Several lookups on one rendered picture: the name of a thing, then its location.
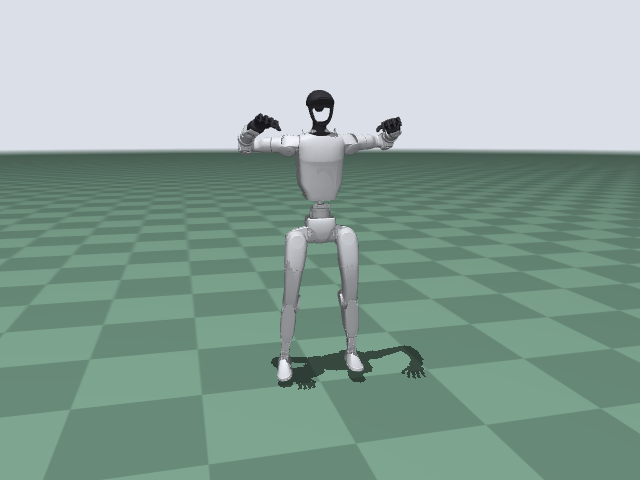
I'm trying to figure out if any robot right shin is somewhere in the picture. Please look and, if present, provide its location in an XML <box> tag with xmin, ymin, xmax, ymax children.
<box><xmin>280</xmin><ymin>294</ymin><xmax>296</xmax><ymax>360</ymax></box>

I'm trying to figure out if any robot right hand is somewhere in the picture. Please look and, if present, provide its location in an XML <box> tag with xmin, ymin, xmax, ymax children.
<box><xmin>247</xmin><ymin>113</ymin><xmax>281</xmax><ymax>134</ymax></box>

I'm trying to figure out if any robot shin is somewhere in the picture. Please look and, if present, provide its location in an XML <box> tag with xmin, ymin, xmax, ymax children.
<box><xmin>341</xmin><ymin>299</ymin><xmax>359</xmax><ymax>354</ymax></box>
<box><xmin>280</xmin><ymin>294</ymin><xmax>296</xmax><ymax>360</ymax></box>

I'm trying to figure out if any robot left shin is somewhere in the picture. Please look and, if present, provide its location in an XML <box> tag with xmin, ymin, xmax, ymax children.
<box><xmin>341</xmin><ymin>299</ymin><xmax>359</xmax><ymax>354</ymax></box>

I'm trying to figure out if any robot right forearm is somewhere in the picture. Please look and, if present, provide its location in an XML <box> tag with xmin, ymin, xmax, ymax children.
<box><xmin>238</xmin><ymin>120</ymin><xmax>259</xmax><ymax>147</ymax></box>

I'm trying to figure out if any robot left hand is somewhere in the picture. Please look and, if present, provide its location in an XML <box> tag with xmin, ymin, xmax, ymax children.
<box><xmin>376</xmin><ymin>117</ymin><xmax>402</xmax><ymax>134</ymax></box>

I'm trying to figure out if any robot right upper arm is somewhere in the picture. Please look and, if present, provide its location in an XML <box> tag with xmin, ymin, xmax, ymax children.
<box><xmin>238</xmin><ymin>134</ymin><xmax>299</xmax><ymax>157</ymax></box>

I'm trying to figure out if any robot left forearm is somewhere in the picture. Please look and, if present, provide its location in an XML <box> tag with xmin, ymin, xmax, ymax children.
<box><xmin>379</xmin><ymin>129</ymin><xmax>402</xmax><ymax>143</ymax></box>

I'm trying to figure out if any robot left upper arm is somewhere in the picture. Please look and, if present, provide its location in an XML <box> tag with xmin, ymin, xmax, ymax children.
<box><xmin>341</xmin><ymin>133</ymin><xmax>393</xmax><ymax>155</ymax></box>

